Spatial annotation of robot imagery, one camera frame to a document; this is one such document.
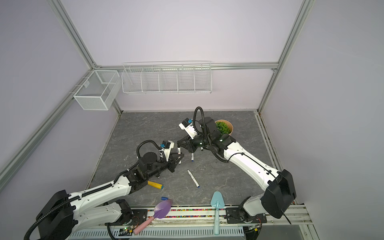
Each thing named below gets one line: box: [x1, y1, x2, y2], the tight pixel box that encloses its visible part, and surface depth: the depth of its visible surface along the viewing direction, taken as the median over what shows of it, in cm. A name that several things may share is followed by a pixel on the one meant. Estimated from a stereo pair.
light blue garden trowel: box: [210, 191, 225, 235], surface depth 77 cm
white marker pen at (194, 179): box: [187, 169, 200, 188], surface depth 86 cm
